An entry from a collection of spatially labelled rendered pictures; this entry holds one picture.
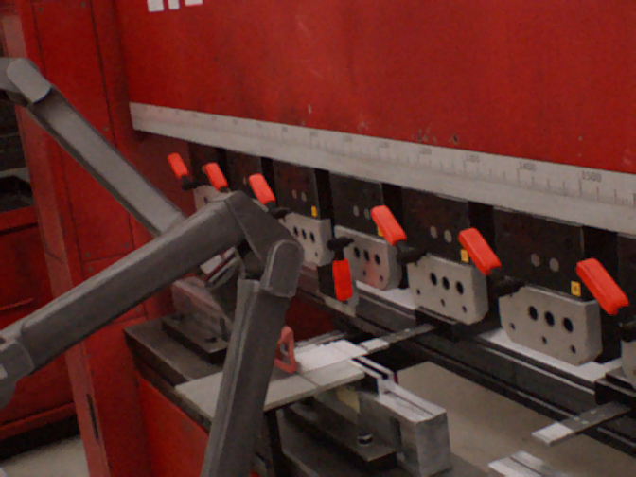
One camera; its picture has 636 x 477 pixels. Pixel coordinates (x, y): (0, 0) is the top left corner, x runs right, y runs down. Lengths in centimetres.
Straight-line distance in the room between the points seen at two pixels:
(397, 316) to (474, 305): 75
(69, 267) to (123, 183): 83
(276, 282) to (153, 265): 15
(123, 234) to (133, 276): 122
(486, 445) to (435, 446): 203
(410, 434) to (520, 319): 41
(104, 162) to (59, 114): 10
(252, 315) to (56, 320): 24
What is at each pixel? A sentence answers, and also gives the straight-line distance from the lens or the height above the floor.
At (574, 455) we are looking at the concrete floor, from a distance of 351.
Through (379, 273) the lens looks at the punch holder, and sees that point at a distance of 146.
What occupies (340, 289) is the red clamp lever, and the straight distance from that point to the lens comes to 150.
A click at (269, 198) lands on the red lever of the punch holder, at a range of 168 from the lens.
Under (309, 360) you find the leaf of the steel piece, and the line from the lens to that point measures 172.
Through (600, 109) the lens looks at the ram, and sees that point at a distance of 104.
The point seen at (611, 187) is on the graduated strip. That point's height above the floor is 139.
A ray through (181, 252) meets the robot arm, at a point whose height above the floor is 133.
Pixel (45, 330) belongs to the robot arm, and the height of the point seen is 128.
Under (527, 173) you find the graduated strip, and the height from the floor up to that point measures 139.
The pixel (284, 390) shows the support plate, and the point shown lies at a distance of 162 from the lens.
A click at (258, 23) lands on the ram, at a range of 167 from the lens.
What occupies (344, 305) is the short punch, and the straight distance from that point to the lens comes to 168.
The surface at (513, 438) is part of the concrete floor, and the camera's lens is 363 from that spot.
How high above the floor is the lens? 162
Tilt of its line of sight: 14 degrees down
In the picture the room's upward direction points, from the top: 7 degrees counter-clockwise
